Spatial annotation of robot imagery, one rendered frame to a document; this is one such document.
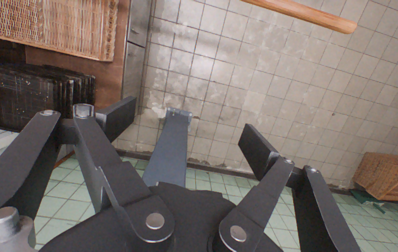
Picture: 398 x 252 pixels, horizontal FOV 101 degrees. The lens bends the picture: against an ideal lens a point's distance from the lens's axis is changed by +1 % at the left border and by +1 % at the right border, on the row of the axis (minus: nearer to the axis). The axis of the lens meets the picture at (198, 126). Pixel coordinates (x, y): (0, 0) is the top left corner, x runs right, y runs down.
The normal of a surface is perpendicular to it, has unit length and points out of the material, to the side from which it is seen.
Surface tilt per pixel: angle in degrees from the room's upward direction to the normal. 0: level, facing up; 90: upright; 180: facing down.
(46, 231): 90
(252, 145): 91
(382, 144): 0
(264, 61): 0
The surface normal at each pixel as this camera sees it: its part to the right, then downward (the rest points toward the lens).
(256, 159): -0.97, -0.22
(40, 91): 0.05, 0.34
